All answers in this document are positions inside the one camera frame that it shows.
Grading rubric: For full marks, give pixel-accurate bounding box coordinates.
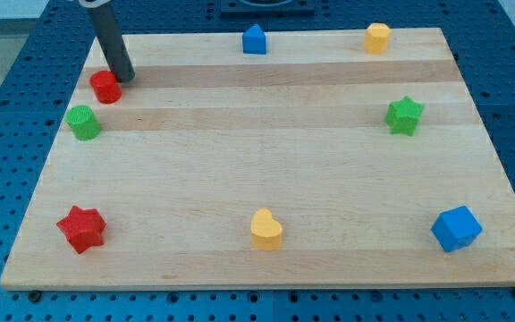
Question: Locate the blue triangle block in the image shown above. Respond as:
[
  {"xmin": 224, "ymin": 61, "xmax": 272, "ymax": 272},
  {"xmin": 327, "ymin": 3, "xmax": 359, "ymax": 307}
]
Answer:
[{"xmin": 242, "ymin": 24, "xmax": 267, "ymax": 55}]

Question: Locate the yellow heart block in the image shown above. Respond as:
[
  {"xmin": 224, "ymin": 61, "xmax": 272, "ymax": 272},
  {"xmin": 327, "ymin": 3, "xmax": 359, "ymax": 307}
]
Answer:
[{"xmin": 250, "ymin": 208, "xmax": 283, "ymax": 251}]

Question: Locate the light wooden board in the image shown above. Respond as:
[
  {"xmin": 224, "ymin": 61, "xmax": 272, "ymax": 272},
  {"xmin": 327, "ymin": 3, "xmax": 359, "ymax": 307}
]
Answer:
[{"xmin": 0, "ymin": 28, "xmax": 515, "ymax": 291}]

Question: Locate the green star block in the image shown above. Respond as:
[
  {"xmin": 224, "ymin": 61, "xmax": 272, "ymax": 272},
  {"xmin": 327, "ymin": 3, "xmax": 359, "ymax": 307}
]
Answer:
[{"xmin": 384, "ymin": 96, "xmax": 425, "ymax": 136}]

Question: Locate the yellow hexagon block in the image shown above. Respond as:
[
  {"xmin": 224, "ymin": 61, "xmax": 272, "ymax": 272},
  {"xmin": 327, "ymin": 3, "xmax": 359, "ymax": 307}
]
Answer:
[{"xmin": 364, "ymin": 22, "xmax": 392, "ymax": 55}]

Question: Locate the red cylinder block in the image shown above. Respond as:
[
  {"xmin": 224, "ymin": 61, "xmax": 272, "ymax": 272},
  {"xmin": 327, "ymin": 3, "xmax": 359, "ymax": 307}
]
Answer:
[{"xmin": 89, "ymin": 71, "xmax": 122, "ymax": 104}]

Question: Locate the green cylinder block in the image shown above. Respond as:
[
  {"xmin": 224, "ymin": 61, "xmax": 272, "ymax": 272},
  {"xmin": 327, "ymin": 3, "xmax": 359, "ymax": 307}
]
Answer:
[{"xmin": 65, "ymin": 105, "xmax": 101, "ymax": 140}]

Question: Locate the red star block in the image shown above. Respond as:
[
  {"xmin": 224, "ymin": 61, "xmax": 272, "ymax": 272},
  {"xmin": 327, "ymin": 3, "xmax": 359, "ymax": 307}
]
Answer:
[{"xmin": 56, "ymin": 205, "xmax": 106, "ymax": 254}]

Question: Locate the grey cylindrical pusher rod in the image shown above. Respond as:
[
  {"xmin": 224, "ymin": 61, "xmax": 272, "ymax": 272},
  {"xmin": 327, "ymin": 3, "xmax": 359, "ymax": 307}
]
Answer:
[{"xmin": 79, "ymin": 0, "xmax": 135, "ymax": 83}]

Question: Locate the blue cube block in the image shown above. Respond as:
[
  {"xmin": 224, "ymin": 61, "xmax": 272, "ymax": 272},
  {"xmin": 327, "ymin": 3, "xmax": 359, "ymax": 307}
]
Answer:
[{"xmin": 431, "ymin": 206, "xmax": 483, "ymax": 252}]

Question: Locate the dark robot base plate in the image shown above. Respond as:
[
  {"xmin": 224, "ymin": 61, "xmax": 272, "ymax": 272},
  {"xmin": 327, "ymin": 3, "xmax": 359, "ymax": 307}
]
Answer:
[{"xmin": 219, "ymin": 0, "xmax": 316, "ymax": 17}]

